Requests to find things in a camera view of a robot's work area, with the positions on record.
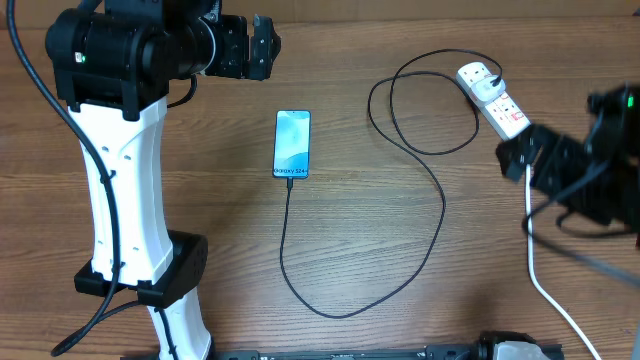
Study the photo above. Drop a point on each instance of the blue Galaxy smartphone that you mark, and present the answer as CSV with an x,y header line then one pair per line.
x,y
292,144

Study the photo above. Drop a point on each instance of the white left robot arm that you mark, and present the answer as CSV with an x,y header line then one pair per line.
x,y
113,69

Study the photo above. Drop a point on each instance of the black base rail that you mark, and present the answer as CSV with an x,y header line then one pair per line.
x,y
431,352

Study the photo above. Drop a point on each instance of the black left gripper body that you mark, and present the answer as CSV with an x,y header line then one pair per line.
x,y
261,67

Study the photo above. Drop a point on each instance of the white power strip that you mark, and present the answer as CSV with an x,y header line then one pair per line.
x,y
503,114

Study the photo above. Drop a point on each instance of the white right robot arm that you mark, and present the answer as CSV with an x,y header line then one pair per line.
x,y
614,136

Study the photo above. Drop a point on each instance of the white charger plug adapter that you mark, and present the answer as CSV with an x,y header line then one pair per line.
x,y
488,89

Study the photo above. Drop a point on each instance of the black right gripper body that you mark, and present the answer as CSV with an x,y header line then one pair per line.
x,y
562,167

